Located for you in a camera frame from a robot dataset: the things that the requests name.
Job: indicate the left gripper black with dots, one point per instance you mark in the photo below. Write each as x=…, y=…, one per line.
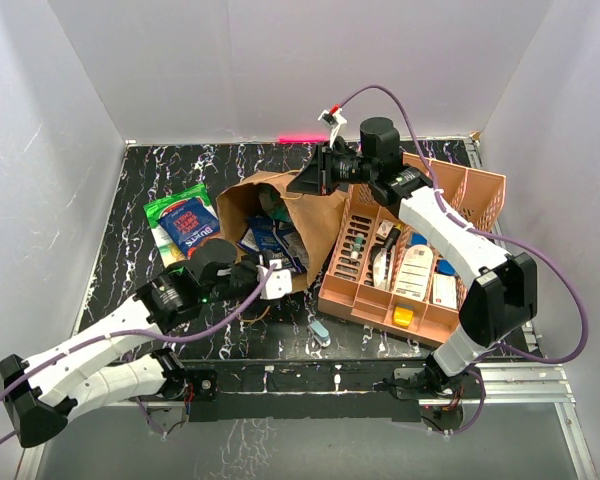
x=253, y=268

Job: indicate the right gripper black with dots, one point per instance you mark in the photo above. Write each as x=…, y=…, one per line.
x=318, y=176

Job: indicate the brown paper bag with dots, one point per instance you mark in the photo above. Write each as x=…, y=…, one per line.
x=315, y=219

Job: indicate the green cassava chips bag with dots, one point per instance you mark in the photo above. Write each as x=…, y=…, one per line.
x=154, y=210

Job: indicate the blue salt vinegar chips bag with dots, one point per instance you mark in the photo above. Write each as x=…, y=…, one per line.
x=279, y=238

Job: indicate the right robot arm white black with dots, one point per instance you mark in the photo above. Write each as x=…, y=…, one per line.
x=502, y=288

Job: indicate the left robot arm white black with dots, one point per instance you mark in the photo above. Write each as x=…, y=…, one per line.
x=127, y=354

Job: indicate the teal snack packet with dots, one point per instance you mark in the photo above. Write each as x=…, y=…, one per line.
x=272, y=203

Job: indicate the white green tube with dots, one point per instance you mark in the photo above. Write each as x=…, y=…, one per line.
x=356, y=246

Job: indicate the small blue white stapler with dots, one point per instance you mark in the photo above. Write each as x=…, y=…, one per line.
x=320, y=334

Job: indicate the black marker pen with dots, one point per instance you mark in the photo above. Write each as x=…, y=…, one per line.
x=392, y=238

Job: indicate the orange plastic organizer tray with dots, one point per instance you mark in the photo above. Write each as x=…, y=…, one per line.
x=348, y=290

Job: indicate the white label card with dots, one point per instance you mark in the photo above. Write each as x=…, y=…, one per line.
x=412, y=279

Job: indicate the blue square box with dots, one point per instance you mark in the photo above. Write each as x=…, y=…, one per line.
x=445, y=268

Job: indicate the yellow block in tray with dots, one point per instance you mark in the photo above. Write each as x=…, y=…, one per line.
x=402, y=316

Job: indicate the white red box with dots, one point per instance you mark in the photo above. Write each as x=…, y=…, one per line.
x=444, y=291

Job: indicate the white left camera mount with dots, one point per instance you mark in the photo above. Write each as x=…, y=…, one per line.
x=276, y=280

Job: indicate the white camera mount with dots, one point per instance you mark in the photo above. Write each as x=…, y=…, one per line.
x=276, y=280
x=335, y=121

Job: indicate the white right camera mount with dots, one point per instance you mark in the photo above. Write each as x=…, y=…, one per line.
x=335, y=121

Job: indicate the aluminium front rail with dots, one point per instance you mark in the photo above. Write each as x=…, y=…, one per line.
x=287, y=425

